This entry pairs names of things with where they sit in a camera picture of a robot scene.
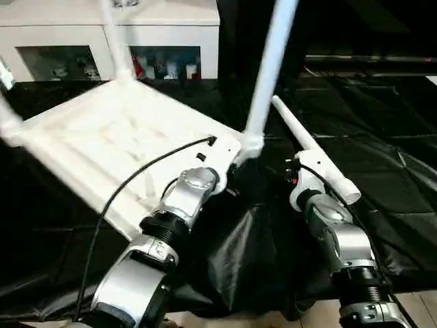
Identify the white glass-door cabinet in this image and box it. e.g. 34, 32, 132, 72
0, 0, 221, 83

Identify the black plastic mat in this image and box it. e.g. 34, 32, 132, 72
0, 72, 437, 324

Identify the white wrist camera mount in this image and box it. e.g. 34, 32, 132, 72
195, 134, 244, 193
288, 149, 329, 212

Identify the light blue white panel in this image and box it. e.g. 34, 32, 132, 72
0, 57, 15, 92

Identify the dark horizontal metal rail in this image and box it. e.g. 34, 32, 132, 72
305, 53, 437, 65

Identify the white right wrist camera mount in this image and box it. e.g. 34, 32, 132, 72
288, 149, 329, 212

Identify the large black box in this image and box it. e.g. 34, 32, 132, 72
218, 0, 437, 80

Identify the white plastic table leg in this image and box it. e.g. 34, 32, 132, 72
0, 90, 22, 147
238, 0, 301, 161
271, 95, 363, 205
98, 0, 136, 85

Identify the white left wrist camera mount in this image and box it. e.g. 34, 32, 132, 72
195, 134, 244, 193

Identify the white plastic table top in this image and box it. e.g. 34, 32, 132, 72
0, 79, 266, 243

